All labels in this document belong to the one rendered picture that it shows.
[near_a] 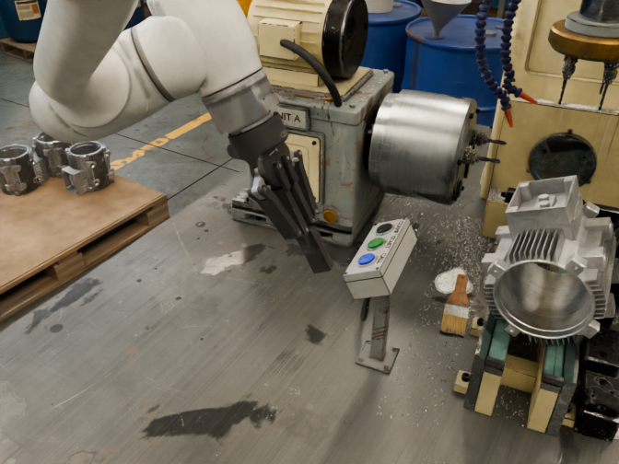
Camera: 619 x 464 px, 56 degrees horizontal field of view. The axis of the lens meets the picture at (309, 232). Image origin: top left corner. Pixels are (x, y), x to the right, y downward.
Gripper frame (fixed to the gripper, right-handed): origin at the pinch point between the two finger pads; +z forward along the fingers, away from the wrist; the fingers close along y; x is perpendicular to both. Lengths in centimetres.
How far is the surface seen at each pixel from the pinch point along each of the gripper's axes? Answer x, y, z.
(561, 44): -31, 60, -3
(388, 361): 7.5, 16.1, 34.7
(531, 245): -23.1, 24.2, 19.1
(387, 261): -3.8, 11.4, 10.4
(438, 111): -5, 57, 2
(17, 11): 397, 316, -123
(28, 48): 402, 310, -93
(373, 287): -1.4, 8.1, 12.8
